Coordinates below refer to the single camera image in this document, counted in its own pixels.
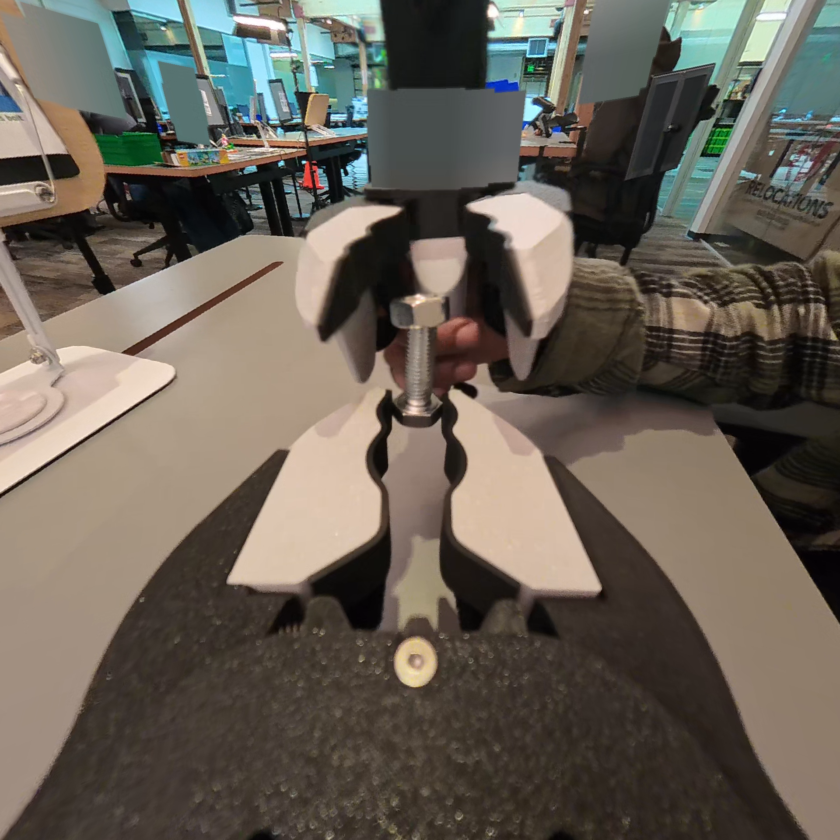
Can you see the clear tablet stand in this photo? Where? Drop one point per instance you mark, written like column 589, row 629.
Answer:
column 43, row 358

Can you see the silver hex nut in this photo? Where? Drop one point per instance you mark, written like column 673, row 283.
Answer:
column 420, row 417

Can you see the person's plaid shirt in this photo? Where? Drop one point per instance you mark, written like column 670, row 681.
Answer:
column 807, row 492

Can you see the green plastic bin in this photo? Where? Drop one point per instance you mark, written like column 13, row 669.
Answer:
column 128, row 149

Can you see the person's right hand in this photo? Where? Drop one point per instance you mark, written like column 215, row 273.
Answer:
column 459, row 354

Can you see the orange traffic cone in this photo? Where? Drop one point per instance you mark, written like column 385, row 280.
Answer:
column 313, row 182

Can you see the silver bolt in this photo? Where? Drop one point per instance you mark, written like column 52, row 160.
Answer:
column 417, row 374

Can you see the person's right forearm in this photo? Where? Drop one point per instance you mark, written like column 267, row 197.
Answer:
column 689, row 328

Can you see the tan chair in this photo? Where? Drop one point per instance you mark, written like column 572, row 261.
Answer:
column 316, row 108

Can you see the wooden office desk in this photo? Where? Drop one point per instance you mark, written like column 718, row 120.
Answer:
column 269, row 156

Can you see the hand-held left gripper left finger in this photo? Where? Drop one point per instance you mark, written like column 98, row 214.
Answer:
column 315, row 512

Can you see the colourful toy box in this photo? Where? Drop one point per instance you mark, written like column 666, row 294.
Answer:
column 200, row 157

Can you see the computer monitor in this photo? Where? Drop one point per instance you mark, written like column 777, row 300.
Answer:
column 281, row 100

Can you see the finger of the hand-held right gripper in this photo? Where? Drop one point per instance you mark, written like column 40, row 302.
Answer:
column 321, row 262
column 538, row 249

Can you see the white base pad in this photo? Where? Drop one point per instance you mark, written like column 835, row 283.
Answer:
column 111, row 387

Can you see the black office chair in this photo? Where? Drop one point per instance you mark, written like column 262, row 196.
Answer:
column 203, row 216

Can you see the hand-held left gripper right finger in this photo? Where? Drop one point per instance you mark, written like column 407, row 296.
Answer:
column 518, row 518

